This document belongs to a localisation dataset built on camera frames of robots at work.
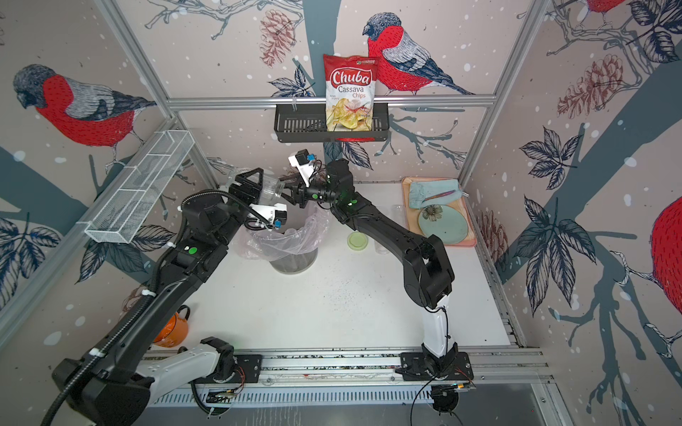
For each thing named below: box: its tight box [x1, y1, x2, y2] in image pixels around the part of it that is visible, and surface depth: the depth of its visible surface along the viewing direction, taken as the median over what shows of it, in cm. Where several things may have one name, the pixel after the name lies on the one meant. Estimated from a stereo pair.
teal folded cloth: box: [408, 179, 463, 210], surface depth 120 cm
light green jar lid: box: [347, 230, 369, 252], surface depth 103 cm
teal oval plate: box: [418, 205, 468, 245], surface depth 109 cm
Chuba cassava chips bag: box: [323, 54, 381, 133], surface depth 87 cm
